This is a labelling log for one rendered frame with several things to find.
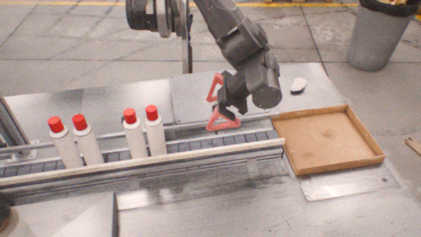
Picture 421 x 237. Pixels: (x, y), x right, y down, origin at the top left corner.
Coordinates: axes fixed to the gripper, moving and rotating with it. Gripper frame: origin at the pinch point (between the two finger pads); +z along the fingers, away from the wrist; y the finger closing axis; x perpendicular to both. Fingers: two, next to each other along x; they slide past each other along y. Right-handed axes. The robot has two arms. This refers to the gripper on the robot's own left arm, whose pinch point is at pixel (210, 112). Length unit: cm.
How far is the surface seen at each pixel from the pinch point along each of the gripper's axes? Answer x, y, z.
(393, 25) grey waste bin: 155, -172, -30
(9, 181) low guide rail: -28, 1, 57
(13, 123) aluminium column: -35, -17, 56
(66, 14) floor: -45, -279, 194
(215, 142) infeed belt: 20.1, -16.1, 21.9
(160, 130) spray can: -1.0, -9.5, 22.1
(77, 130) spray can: -20.7, -5.9, 32.7
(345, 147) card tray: 58, -18, -3
